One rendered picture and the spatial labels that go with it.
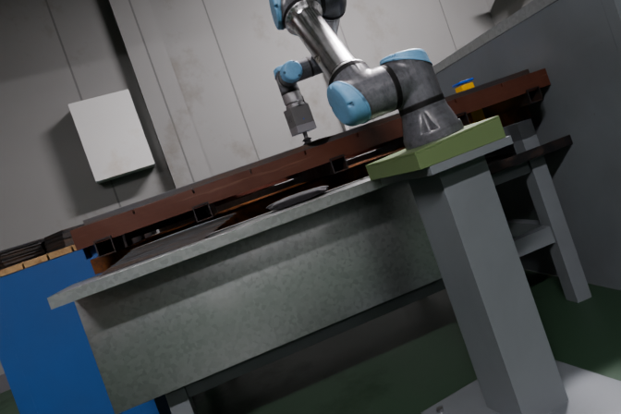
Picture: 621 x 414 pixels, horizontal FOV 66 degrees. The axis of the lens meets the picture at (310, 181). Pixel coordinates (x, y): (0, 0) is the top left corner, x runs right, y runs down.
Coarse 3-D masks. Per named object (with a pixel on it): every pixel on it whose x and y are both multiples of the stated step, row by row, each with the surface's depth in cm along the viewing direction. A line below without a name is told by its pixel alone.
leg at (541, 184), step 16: (512, 128) 171; (528, 128) 168; (528, 144) 168; (544, 160) 169; (528, 176) 171; (544, 176) 168; (544, 192) 168; (544, 208) 168; (560, 208) 169; (544, 224) 171; (560, 224) 169; (560, 240) 168; (560, 256) 169; (576, 256) 169; (560, 272) 172; (576, 272) 169; (576, 288) 169
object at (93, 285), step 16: (336, 192) 129; (352, 192) 130; (288, 208) 133; (304, 208) 127; (320, 208) 128; (240, 224) 139; (256, 224) 125; (272, 224) 125; (208, 240) 122; (224, 240) 123; (160, 256) 121; (176, 256) 121; (192, 256) 121; (128, 272) 118; (144, 272) 119; (80, 288) 116; (96, 288) 117; (64, 304) 116
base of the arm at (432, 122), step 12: (408, 108) 115; (420, 108) 114; (432, 108) 114; (444, 108) 114; (408, 120) 116; (420, 120) 114; (432, 120) 113; (444, 120) 113; (456, 120) 114; (408, 132) 116; (420, 132) 114; (432, 132) 112; (444, 132) 112; (408, 144) 117; (420, 144) 114
